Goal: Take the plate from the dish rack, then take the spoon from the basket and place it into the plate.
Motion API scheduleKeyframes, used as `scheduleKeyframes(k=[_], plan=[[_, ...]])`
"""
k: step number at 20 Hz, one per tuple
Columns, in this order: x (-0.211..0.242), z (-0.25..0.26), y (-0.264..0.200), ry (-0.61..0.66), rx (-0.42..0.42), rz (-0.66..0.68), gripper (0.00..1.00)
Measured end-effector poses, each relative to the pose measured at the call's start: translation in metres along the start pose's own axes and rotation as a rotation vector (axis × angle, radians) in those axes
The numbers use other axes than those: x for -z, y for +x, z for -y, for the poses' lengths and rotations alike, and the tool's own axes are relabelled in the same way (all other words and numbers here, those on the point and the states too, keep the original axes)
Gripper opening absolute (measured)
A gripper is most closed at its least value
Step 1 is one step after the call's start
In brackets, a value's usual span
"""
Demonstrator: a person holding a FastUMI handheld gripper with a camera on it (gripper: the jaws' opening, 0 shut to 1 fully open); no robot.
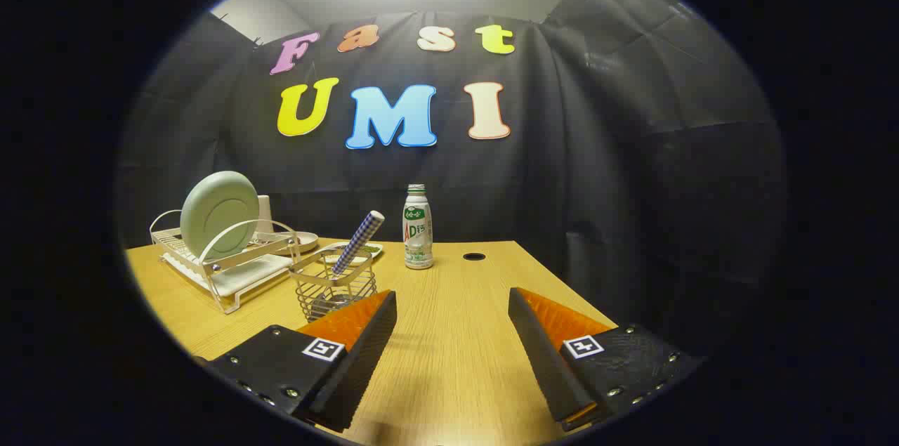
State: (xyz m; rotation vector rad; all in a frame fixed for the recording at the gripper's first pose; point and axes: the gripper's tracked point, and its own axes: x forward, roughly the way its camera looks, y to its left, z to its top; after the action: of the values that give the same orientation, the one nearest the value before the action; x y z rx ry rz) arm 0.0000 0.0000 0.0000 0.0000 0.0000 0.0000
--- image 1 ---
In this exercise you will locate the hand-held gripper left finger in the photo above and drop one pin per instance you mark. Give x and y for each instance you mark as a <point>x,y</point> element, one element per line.
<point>365,355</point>

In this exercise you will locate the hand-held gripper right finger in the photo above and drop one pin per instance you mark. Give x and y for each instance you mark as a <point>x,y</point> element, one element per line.
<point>544,355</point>

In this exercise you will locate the pale green plate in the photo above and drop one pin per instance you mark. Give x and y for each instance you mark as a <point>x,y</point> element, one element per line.
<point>218,214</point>

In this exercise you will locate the grey plate with meat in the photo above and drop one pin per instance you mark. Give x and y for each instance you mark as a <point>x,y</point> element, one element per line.
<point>307,240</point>

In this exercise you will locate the white divided tray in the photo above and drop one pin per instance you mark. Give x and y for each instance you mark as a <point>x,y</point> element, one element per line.
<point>372,248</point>

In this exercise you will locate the white green drink bottle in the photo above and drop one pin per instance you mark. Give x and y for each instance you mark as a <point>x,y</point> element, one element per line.
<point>418,235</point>

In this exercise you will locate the black backdrop cloth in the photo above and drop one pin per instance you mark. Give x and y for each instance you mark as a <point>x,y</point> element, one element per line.
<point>562,186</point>

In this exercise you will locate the white toaster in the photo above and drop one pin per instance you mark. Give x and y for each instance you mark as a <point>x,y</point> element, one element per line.
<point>265,218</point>

